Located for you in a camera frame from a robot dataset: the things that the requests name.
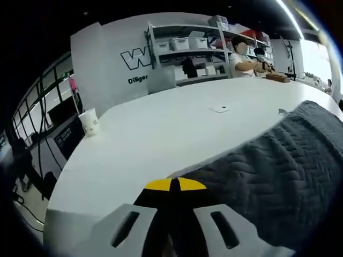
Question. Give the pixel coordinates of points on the grey towel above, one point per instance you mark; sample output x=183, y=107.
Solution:
x=281, y=166

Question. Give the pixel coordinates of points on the white paper cup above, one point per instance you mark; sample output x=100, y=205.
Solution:
x=89, y=121

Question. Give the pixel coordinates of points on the white smartphone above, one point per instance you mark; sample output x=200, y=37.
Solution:
x=218, y=109

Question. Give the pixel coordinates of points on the grey counter desk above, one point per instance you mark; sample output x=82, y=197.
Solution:
x=53, y=144

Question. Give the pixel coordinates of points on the black monitor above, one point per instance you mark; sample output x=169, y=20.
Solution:
x=60, y=112

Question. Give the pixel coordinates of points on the pink object on stand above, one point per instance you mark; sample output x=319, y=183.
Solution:
x=73, y=84

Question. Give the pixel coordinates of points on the black backpack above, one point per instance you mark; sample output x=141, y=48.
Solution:
x=189, y=68

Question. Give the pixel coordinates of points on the brown wooden tray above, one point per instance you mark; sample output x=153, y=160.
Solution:
x=278, y=78

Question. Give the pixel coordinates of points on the white logo partition panel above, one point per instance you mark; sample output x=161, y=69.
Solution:
x=107, y=53

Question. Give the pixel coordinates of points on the group of white storage boxes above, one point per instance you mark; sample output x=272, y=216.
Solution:
x=179, y=42

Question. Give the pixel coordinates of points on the black tripod stand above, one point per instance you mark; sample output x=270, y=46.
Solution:
x=290, y=59

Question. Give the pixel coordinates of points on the grey metal shelf rack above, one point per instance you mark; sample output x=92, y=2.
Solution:
x=185, y=26

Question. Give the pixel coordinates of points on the curved ceiling light strip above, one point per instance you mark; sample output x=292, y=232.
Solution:
x=290, y=16

